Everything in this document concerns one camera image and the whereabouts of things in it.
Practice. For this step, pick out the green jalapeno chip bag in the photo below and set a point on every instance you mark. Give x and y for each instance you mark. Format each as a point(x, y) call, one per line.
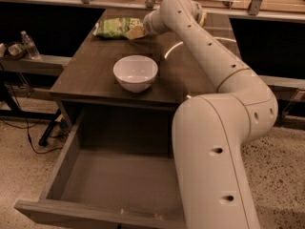
point(115, 28)

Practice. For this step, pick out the open grey wooden drawer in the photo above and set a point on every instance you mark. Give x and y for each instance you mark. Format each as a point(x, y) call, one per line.
point(116, 171)

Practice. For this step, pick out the grey side shelf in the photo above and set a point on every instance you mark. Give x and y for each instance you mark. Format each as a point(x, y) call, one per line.
point(46, 65)

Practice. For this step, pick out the dark bowl with items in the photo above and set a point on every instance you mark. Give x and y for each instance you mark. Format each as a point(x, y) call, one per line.
point(12, 51)

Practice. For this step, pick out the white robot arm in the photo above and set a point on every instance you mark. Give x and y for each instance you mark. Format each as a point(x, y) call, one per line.
point(209, 130)

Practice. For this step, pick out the yellow sponge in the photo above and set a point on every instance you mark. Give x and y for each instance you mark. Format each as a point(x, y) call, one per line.
point(203, 19)

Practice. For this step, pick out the white bowl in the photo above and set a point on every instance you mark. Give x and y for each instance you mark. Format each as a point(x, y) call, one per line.
point(135, 73)

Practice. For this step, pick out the clear plastic water bottle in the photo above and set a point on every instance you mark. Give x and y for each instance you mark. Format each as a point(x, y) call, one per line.
point(30, 46)

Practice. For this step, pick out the grey wooden cabinet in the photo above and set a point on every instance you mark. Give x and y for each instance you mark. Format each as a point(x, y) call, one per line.
point(121, 94)

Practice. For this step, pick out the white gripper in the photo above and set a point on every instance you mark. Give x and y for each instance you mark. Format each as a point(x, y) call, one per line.
point(150, 25)

